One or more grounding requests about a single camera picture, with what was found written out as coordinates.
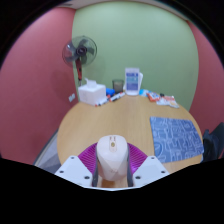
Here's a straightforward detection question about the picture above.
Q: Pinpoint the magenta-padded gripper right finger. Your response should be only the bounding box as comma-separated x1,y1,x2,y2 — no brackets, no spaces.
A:
126,142,171,188

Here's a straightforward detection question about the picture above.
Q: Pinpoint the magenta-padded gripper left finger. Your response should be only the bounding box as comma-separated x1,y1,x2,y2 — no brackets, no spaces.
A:
54,142,100,188

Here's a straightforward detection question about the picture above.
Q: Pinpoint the pale pink computer mouse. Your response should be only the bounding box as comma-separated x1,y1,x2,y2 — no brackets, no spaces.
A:
95,134,130,182

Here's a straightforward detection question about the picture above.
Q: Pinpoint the blue patterned mouse pad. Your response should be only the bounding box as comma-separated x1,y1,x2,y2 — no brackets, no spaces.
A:
149,116,205,164

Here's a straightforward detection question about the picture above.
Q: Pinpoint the grey mesh chair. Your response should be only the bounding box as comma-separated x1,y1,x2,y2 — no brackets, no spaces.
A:
33,129,63,174

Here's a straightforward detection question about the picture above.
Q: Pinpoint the white snack packet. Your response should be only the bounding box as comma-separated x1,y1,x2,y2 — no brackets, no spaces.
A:
156,97,172,106

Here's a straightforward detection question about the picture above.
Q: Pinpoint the black whiteboard marker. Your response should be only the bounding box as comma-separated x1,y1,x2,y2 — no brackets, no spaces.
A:
109,91,127,103
94,96,111,108

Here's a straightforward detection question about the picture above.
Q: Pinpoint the white tissue box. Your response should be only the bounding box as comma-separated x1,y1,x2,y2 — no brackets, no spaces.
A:
77,78,107,106

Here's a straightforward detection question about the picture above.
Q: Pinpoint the blue snack packet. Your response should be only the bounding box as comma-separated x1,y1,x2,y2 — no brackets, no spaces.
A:
139,88,151,98

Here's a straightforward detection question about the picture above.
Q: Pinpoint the blue whiteboard eraser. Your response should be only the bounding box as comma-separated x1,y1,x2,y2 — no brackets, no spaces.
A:
105,87,116,97

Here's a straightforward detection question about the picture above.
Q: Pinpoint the dark translucent cup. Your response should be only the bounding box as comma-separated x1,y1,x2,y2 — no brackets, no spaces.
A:
112,78,125,94

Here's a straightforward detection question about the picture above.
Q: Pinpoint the white plastic chair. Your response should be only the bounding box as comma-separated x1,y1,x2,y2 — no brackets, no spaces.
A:
138,71,144,90

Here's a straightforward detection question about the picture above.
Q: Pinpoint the standing fan with red pole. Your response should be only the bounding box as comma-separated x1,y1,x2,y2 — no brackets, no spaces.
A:
61,35,98,83

